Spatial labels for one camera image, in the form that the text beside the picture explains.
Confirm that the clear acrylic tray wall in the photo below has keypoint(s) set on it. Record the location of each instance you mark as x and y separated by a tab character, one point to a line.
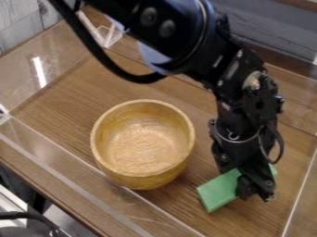
45	147

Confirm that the black metal table frame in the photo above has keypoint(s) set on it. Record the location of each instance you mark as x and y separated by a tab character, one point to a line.
39	203

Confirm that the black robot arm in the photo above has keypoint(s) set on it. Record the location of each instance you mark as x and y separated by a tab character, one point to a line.
185	39

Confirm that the clear acrylic corner bracket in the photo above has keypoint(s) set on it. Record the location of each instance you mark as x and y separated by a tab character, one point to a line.
108	36

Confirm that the brown wooden bowl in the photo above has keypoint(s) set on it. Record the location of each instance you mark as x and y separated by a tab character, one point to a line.
142	141

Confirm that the green rectangular block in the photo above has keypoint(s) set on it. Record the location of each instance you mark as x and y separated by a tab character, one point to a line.
217	192

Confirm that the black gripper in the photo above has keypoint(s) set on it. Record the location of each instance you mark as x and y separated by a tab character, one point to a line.
253	155

